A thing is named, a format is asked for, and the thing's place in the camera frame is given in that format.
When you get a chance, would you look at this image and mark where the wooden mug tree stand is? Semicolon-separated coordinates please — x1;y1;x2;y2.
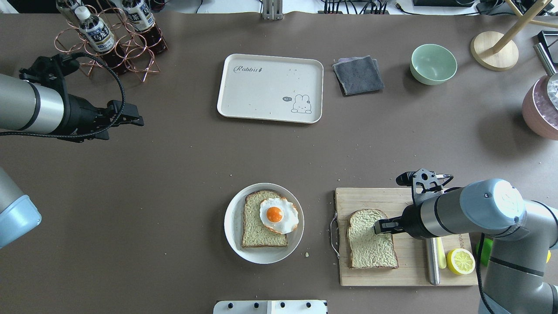
470;0;557;71

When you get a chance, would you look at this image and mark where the steel muddler tool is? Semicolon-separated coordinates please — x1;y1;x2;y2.
425;238;440;286

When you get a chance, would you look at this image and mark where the green lime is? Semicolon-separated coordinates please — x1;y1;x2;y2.
474;237;493;266

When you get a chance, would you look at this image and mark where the cream rabbit tray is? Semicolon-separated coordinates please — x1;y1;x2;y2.
217;54;323;124

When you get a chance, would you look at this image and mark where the tea bottle one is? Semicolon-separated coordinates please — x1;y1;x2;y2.
74;6;116;52

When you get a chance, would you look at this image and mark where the bread slice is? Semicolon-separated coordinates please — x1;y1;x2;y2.
347;209;399;270
242;190;288;248

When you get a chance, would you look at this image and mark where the grey folded cloth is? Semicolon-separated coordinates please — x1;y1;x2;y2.
333;55;384;96

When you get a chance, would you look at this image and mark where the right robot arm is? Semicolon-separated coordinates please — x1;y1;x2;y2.
374;169;558;314

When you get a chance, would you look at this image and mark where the bread slice on plate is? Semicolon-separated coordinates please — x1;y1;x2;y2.
242;190;288;248

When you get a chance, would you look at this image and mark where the pink bowl with ice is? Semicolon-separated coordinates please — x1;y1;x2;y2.
522;75;558;140

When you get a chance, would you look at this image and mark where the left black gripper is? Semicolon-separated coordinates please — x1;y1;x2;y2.
19;54;145;141

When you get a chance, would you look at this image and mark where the tea bottle three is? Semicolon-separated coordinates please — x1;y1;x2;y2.
55;0;82;27

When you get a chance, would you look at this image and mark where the half lemon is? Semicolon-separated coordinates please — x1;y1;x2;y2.
446;248;476;276

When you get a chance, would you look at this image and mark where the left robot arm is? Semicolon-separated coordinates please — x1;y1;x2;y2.
0;52;145;143

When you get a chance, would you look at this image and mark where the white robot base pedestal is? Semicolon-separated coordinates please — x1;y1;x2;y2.
213;300;328;314

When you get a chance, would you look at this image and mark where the fried egg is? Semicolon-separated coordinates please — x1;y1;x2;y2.
259;197;299;235

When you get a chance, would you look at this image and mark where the metal ice scoop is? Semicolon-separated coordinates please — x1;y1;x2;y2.
533;42;558;110

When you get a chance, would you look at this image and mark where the tea bottle two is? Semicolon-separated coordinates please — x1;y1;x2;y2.
122;0;155;32

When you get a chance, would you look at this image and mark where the copper wire bottle rack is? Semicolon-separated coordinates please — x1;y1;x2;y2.
54;0;168;81

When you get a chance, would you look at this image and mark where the mint green bowl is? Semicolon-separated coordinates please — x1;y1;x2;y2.
410;44;458;85

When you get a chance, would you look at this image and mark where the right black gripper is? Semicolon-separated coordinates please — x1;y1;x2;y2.
374;169;454;238

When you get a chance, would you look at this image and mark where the white round plate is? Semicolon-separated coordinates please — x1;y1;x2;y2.
225;183;304;264

